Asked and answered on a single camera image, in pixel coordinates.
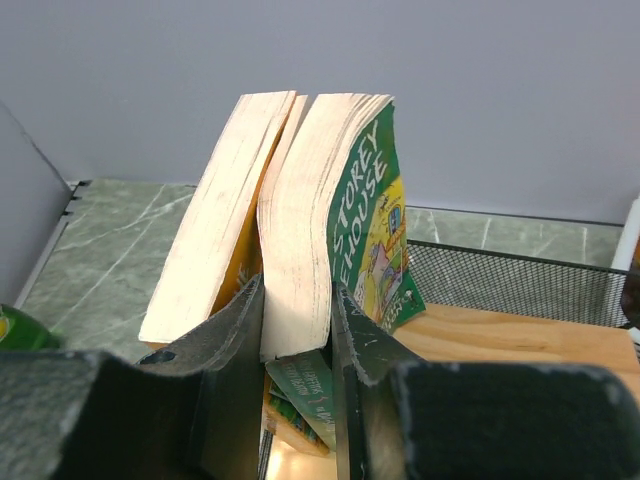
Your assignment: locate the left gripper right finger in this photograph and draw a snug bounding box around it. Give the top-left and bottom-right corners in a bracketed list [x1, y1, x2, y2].
[331, 283, 639, 479]

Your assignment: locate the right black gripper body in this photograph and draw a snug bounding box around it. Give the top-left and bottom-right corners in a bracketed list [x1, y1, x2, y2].
[620, 269, 640, 345]

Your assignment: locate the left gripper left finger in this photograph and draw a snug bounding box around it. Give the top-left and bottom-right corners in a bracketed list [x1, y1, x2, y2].
[1, 276, 265, 479]

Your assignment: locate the orange Treehouse book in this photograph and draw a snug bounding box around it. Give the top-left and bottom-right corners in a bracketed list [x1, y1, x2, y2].
[138, 91, 309, 348]

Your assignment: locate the green 104-Storey Treehouse book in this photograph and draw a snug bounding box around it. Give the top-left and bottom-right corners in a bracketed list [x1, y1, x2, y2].
[255, 92, 427, 451]

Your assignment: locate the white plastic fruit basket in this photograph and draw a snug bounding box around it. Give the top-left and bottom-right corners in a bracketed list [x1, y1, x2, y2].
[611, 198, 639, 271]

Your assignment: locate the green glass bottle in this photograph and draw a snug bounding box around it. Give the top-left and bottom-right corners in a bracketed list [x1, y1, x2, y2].
[0, 304, 61, 351]

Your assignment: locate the wood and wire shelf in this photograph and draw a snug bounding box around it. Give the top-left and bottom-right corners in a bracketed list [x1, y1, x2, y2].
[257, 204, 640, 480]

